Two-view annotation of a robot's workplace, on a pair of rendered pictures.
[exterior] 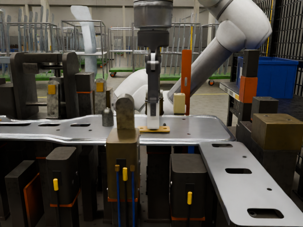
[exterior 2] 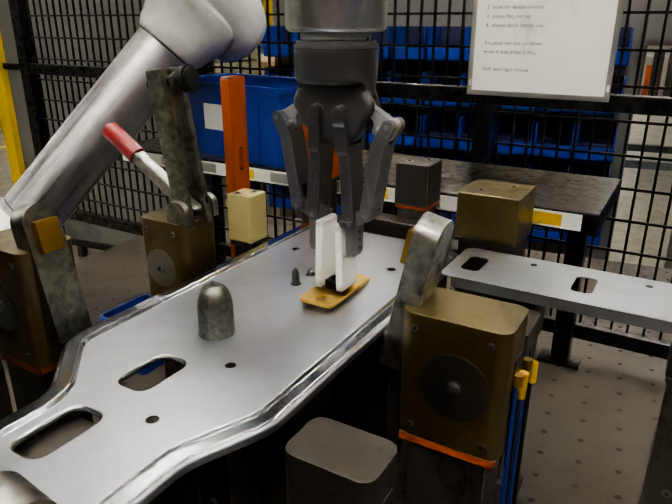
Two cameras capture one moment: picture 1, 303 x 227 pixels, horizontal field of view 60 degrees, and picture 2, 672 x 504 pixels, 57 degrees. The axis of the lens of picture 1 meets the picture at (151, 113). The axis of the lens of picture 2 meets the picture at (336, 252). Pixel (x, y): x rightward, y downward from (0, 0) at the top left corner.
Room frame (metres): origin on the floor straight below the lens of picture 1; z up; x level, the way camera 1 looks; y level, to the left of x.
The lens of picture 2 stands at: (0.36, 0.50, 1.26)
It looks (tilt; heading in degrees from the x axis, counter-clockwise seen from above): 21 degrees down; 299
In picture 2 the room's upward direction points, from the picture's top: straight up
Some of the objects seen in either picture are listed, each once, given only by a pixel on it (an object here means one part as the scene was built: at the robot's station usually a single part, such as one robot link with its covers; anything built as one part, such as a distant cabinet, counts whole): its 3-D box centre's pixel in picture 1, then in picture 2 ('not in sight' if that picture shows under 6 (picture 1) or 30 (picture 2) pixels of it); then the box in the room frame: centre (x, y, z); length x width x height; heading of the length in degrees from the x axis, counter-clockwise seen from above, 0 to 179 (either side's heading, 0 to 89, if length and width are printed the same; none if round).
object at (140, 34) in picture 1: (153, 50); (335, 90); (0.64, 0.00, 1.20); 0.08 x 0.07 x 0.09; 179
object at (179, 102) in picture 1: (177, 147); (253, 324); (0.81, -0.09, 0.88); 0.04 x 0.04 x 0.37; 89
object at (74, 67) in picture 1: (52, 122); not in sight; (0.90, 0.36, 0.94); 0.18 x 0.13 x 0.49; 89
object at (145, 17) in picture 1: (153, 17); (335, 3); (0.64, 0.00, 1.28); 0.09 x 0.09 x 0.06
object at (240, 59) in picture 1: (262, 74); (253, 115); (1.07, -0.45, 1.09); 0.30 x 0.17 x 0.13; 170
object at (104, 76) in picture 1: (88, 56); not in sight; (7.59, 1.79, 0.89); 1.90 x 1.00 x 1.77; 7
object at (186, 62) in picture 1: (184, 125); (243, 268); (0.84, -0.11, 0.95); 0.03 x 0.01 x 0.50; 89
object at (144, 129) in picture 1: (153, 127); (336, 284); (0.64, 0.00, 1.01); 0.08 x 0.04 x 0.01; 89
